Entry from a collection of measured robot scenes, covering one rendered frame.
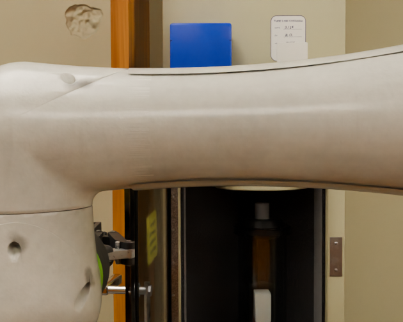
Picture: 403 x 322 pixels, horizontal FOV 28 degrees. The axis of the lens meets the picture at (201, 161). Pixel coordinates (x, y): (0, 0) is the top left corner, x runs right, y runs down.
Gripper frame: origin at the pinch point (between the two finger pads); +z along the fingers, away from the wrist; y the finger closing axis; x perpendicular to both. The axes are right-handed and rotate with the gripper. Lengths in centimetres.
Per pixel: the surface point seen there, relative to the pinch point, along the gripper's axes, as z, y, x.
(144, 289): 16.0, -5.2, 9.7
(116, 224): 35.2, 0.7, 2.6
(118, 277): 23.2, -0.7, 9.3
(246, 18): 44, -21, -32
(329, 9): 44, -36, -34
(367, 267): 87, -52, 19
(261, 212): 53, -25, 3
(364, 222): 87, -51, 9
